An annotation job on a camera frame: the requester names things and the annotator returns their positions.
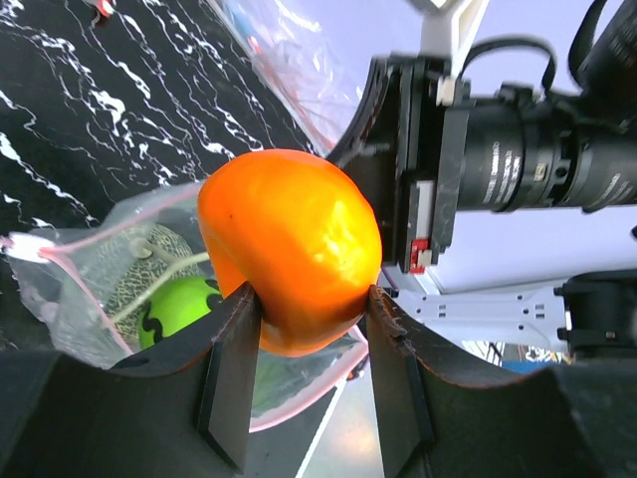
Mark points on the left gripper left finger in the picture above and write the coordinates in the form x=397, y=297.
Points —
x=179, y=409

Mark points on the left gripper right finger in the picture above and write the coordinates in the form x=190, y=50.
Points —
x=442, y=412

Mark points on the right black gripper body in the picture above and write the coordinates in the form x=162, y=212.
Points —
x=421, y=149

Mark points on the green striped watermelon toy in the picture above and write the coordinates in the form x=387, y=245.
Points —
x=174, y=306

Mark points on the clear zip top bag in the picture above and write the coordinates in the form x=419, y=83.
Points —
x=46, y=264

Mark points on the orange fruit toy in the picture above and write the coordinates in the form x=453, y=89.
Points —
x=298, y=230

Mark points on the green netted melon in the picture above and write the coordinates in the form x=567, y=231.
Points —
x=129, y=262

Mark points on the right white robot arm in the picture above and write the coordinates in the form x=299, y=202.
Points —
x=579, y=151

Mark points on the pile of clear bags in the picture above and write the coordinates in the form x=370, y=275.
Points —
x=292, y=54

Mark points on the black marble pattern mat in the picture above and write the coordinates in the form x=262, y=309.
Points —
x=95, y=110

